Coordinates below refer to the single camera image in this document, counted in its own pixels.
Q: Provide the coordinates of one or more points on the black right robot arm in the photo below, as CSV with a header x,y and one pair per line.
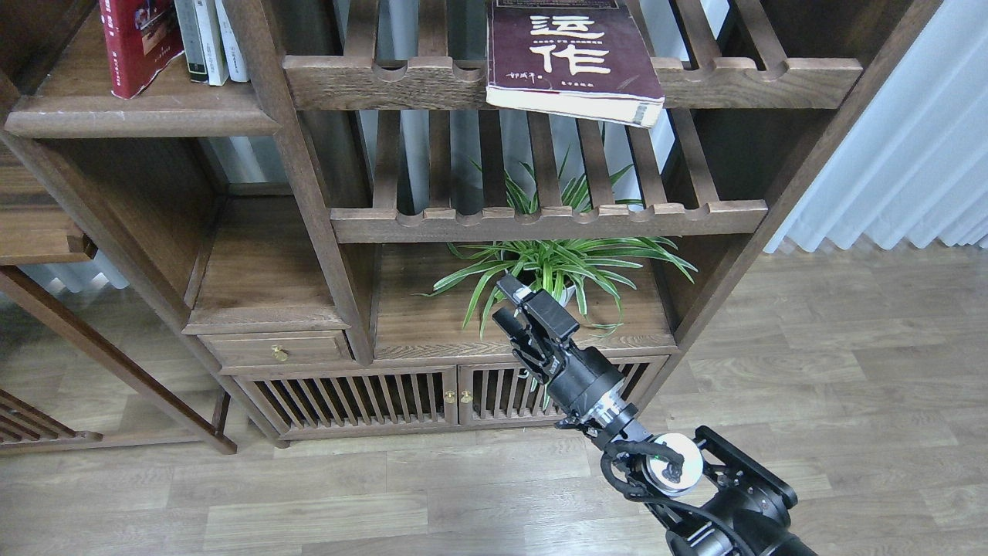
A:
x,y
712,498

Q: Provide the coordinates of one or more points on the left slatted cabinet door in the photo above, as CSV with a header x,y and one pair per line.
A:
x,y
324,404

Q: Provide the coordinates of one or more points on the grey upright book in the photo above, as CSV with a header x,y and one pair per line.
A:
x,y
193,52

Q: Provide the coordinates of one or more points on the white upright book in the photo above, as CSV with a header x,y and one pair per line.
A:
x,y
233,54
206,16

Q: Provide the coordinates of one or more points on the red paperback book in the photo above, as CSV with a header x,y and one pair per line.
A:
x,y
142,37

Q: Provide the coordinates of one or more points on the dark wooden bookshelf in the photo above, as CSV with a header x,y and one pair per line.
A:
x,y
320,195

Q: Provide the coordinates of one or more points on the small wooden drawer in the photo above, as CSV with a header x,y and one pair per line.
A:
x,y
277,348

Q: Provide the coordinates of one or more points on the white upright book middle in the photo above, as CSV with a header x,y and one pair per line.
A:
x,y
206,16

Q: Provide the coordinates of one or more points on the white window curtain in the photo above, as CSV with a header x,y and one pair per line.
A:
x,y
914,167

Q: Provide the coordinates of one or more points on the white upright book right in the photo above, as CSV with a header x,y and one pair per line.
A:
x,y
233,54

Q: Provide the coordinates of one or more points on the white plant pot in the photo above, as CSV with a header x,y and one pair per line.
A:
x,y
570,292

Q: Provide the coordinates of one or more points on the green spider plant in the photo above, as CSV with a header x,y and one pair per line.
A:
x,y
565,262

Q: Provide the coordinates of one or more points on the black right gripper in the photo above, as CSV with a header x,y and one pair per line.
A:
x,y
581,382

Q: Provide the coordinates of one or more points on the slatted cabinet door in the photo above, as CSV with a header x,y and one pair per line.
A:
x,y
498,397
324,404

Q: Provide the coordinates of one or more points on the right slatted cabinet door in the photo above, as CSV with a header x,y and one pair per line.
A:
x,y
498,397

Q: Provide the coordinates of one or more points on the maroon book with white characters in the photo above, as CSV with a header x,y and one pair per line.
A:
x,y
571,58

